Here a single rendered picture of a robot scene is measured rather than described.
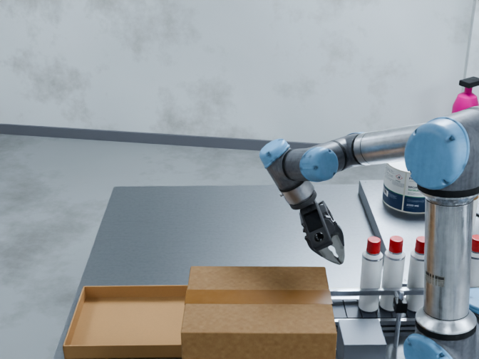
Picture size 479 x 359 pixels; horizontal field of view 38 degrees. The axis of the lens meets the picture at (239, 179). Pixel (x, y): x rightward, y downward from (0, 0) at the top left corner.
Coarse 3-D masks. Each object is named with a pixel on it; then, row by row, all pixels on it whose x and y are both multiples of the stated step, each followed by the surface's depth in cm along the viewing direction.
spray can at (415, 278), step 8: (416, 240) 172; (424, 240) 172; (416, 248) 173; (416, 256) 172; (416, 264) 173; (408, 272) 176; (416, 272) 174; (408, 280) 177; (416, 280) 175; (408, 296) 178; (416, 296) 176; (408, 304) 179; (416, 304) 177
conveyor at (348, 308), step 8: (336, 304) 182; (344, 304) 182; (352, 304) 182; (336, 312) 179; (344, 312) 179; (352, 312) 179; (360, 312) 179; (376, 312) 179; (384, 312) 179; (408, 312) 179
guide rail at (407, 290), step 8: (336, 288) 174; (344, 288) 174; (352, 288) 174; (360, 288) 174; (368, 288) 174; (376, 288) 174; (384, 288) 174; (392, 288) 174; (400, 288) 174; (408, 288) 174; (416, 288) 174
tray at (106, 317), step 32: (96, 288) 193; (128, 288) 193; (160, 288) 193; (96, 320) 184; (128, 320) 184; (160, 320) 184; (64, 352) 170; (96, 352) 170; (128, 352) 170; (160, 352) 170
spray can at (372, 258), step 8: (368, 240) 172; (376, 240) 172; (368, 248) 172; (376, 248) 171; (368, 256) 172; (376, 256) 172; (368, 264) 173; (376, 264) 172; (368, 272) 174; (376, 272) 173; (368, 280) 175; (376, 280) 175; (360, 296) 178; (368, 296) 176; (376, 296) 177; (360, 304) 179; (368, 304) 177; (376, 304) 178; (368, 312) 178
